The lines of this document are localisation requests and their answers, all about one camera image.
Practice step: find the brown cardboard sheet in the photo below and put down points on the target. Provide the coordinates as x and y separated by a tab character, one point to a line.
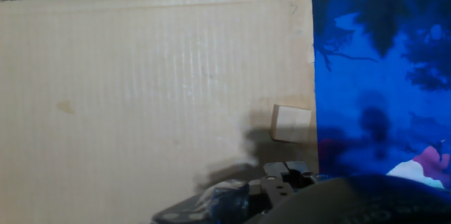
123	93

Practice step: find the blue printed cloth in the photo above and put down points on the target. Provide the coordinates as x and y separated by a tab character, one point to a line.
387	83

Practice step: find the small wooden cube block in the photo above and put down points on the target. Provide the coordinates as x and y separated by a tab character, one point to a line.
290	123

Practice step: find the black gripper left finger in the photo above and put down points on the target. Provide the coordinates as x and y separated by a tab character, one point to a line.
276	185

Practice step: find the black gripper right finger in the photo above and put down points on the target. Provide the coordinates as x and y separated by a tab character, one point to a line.
299	169

